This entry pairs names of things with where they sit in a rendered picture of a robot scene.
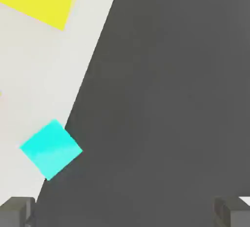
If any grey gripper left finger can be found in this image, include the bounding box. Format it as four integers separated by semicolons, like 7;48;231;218
0;196;37;227

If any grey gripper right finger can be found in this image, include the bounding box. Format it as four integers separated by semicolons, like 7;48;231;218
214;196;250;227

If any small cyan cube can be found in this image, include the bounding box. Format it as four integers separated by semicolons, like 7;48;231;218
19;118;83;181

